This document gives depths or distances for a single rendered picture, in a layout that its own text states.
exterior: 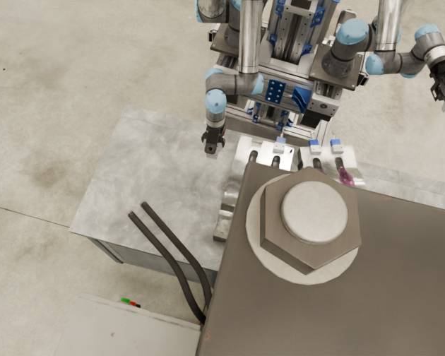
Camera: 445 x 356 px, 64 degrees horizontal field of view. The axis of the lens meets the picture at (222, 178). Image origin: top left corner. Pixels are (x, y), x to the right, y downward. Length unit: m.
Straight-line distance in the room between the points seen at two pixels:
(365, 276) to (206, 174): 1.39
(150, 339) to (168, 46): 2.74
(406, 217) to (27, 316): 2.38
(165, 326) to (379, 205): 0.61
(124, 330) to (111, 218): 0.86
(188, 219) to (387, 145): 1.88
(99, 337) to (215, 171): 1.02
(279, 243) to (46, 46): 3.33
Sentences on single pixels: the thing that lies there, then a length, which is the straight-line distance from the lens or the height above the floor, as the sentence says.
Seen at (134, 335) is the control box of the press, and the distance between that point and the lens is 0.89.
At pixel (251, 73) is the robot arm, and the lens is 1.38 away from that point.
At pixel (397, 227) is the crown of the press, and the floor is 2.00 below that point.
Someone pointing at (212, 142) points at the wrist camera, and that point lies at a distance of 1.44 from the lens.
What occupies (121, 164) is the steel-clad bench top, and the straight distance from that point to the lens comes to 1.78.
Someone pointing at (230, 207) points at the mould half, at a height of 0.91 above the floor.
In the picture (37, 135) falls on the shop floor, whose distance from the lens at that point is 3.01.
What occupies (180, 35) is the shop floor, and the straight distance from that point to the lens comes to 3.39.
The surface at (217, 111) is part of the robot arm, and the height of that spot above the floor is 1.27.
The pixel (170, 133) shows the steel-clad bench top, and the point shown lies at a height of 0.80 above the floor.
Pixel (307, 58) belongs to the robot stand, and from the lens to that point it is 1.98.
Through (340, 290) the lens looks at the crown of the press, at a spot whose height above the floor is 2.00.
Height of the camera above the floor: 2.35
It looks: 66 degrees down
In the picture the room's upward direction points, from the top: 6 degrees clockwise
